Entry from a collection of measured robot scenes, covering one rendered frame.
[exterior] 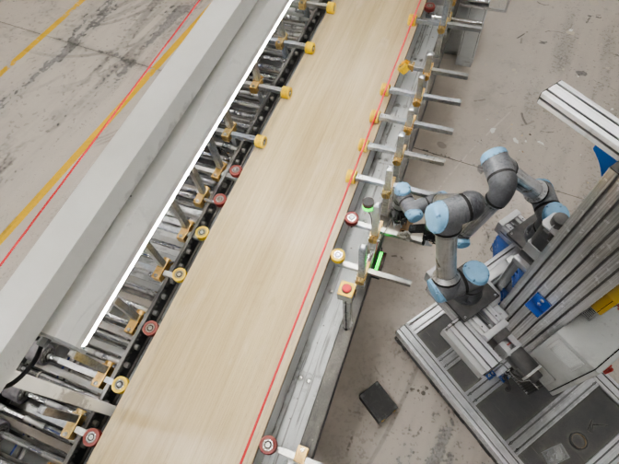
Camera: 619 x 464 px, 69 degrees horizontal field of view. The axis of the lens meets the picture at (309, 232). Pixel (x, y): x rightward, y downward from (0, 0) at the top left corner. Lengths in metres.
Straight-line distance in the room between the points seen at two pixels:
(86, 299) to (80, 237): 0.12
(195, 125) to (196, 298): 1.55
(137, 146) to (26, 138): 4.32
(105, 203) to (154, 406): 1.63
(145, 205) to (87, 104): 4.28
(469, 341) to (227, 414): 1.18
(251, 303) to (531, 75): 3.56
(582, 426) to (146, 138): 2.83
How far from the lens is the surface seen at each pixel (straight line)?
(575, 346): 2.14
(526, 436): 3.05
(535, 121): 4.54
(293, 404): 2.52
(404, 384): 3.18
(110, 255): 0.93
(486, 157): 2.09
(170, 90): 1.02
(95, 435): 2.50
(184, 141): 1.04
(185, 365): 2.40
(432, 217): 1.77
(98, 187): 0.91
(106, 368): 2.60
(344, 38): 3.66
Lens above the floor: 3.10
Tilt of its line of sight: 60 degrees down
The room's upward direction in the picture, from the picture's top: 9 degrees counter-clockwise
